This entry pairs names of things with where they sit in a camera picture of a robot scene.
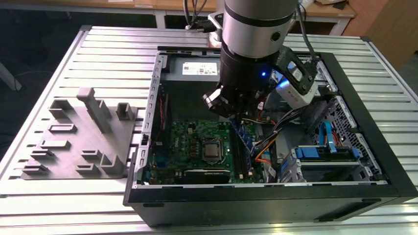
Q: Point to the RAM stick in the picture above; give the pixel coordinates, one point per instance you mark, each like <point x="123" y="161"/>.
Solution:
<point x="244" y="137"/>

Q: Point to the grey power supply unit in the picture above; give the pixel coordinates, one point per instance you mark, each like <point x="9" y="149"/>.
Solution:
<point x="183" y="98"/>

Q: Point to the silver CPU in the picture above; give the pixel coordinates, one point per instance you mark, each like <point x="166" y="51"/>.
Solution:
<point x="212" y="150"/>

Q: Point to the green motherboard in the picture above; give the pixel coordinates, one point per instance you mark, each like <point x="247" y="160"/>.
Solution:
<point x="183" y="142"/>

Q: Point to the CPU socket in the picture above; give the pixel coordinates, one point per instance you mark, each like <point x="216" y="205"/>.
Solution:
<point x="200" y="156"/>

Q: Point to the hard disk in blue carrier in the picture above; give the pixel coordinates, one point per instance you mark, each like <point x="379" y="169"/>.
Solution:
<point x="323" y="154"/>

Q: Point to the black graphics card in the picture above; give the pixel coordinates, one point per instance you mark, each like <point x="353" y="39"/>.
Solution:
<point x="206" y="175"/>

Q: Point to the black PC case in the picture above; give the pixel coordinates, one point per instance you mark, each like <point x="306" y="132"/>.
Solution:
<point x="260" y="200"/>

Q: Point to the brown wooden cabinet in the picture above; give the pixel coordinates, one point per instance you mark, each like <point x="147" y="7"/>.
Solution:
<point x="385" y="24"/>

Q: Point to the grey parts rack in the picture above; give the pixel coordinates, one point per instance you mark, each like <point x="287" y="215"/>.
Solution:
<point x="97" y="137"/>

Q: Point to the wooden desk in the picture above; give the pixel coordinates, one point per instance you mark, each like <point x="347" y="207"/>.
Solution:
<point x="97" y="3"/>

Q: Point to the grey chair leg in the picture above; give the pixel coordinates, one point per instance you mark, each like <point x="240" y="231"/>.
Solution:
<point x="9" y="76"/>

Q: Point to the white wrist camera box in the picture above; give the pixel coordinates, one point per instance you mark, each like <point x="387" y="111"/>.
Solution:
<point x="295" y="95"/>

